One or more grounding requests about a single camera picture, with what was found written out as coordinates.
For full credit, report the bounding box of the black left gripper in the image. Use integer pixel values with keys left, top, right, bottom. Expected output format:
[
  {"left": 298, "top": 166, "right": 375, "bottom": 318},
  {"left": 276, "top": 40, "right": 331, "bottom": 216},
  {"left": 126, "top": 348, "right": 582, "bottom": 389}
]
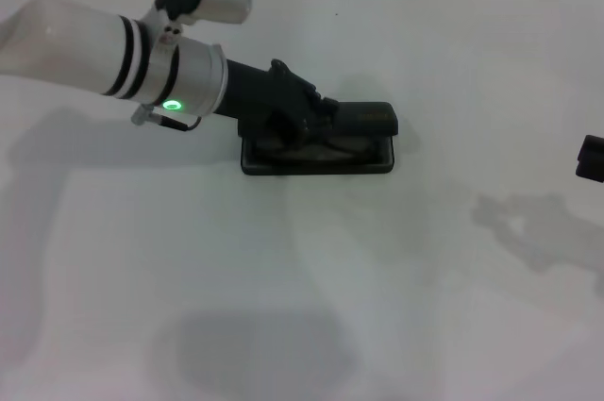
[{"left": 220, "top": 58, "right": 342, "bottom": 150}]

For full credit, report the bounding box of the black glasses case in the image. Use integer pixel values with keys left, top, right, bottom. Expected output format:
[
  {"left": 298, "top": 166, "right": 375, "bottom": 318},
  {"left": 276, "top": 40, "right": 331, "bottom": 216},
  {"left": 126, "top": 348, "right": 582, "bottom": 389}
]
[{"left": 239, "top": 101, "right": 400, "bottom": 178}]

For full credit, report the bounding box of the thin black left wrist cable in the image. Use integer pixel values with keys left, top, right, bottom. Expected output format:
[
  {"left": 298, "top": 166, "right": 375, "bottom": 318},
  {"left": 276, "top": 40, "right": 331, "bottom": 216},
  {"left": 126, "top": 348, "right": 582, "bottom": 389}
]
[{"left": 130, "top": 105, "right": 205, "bottom": 132}]

